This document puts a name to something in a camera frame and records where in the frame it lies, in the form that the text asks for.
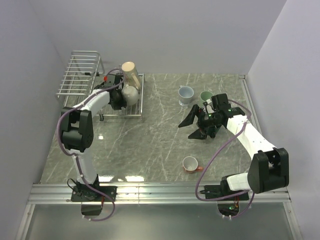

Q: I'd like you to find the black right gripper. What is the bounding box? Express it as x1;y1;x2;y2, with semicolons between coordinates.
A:
178;104;222;140

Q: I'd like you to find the cream speckled mug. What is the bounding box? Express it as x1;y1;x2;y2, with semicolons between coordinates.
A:
121;85;139;106

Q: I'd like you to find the tall beige dragon mug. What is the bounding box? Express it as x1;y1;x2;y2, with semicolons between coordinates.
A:
121;61;141;90

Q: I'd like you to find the light blue footed cup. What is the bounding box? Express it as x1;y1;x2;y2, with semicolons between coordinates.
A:
178;86;195;107

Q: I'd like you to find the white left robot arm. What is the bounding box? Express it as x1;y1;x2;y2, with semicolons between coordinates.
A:
56;73;127;201

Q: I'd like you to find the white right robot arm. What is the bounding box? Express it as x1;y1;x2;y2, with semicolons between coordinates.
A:
179;93;290;201

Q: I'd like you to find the light green cup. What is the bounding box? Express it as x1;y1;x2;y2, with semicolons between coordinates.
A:
198;91;213;108

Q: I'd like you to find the pink cup with red handle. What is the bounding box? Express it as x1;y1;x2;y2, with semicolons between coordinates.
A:
182;156;204;174

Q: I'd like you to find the silver wire dish rack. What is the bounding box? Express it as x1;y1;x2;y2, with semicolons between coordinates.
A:
55;50;145;121

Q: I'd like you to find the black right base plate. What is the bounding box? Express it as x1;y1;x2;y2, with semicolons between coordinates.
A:
200;185;249;201

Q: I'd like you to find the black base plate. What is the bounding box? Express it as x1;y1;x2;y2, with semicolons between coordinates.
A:
200;185;249;201
70;185;117;202

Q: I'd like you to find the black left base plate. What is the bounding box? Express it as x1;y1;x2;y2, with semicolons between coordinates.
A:
70;185;117;202

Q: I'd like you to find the aluminium front rail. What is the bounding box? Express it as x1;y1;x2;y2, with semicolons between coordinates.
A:
27;183;292;205

